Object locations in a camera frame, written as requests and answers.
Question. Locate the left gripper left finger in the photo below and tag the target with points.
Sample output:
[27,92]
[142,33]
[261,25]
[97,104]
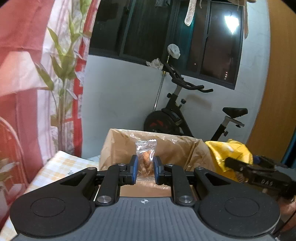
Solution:
[103,187]

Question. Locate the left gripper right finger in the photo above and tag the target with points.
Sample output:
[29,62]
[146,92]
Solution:
[187,187]

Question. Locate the clear cookie packet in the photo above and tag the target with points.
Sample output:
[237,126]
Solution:
[145,150]

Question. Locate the brown cardboard box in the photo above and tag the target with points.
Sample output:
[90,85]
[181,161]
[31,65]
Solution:
[187,152]

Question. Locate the checkered floral bed sheet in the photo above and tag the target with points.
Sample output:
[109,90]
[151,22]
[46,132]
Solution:
[60,166]

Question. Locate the black exercise bike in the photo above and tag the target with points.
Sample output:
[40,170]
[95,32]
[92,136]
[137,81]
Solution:
[171,120]

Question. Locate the dark glass window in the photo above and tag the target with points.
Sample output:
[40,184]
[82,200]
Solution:
[139,32]

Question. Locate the red printed backdrop curtain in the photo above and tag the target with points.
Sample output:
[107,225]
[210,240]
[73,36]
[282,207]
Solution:
[44,49]

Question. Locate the white hanging sock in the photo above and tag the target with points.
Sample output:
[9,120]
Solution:
[190,12]

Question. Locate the beige hanging garment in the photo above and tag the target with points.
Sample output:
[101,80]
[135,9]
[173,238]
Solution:
[243,3]

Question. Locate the grey hanging cloth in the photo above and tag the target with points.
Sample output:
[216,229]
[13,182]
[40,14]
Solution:
[162,3]

